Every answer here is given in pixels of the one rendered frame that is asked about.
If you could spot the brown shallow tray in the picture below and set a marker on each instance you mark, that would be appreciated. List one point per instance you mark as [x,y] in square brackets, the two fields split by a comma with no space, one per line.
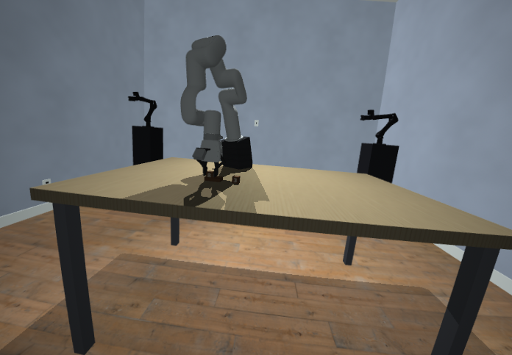
[215,179]

